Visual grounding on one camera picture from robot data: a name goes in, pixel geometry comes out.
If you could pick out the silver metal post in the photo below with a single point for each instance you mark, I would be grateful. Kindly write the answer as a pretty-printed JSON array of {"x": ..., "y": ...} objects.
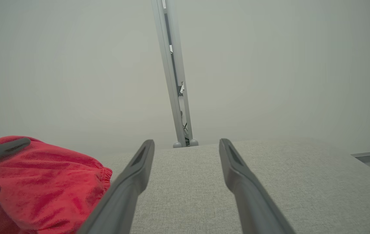
[{"x": 169, "y": 65}]

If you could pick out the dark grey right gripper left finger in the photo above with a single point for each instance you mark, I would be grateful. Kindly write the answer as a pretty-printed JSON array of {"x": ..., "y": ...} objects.
[{"x": 123, "y": 198}]

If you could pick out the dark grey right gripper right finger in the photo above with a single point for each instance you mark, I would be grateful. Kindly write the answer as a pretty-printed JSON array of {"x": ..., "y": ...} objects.
[{"x": 253, "y": 201}]

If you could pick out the red garment with white trim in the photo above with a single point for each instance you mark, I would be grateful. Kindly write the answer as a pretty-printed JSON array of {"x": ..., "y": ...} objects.
[{"x": 41, "y": 188}]

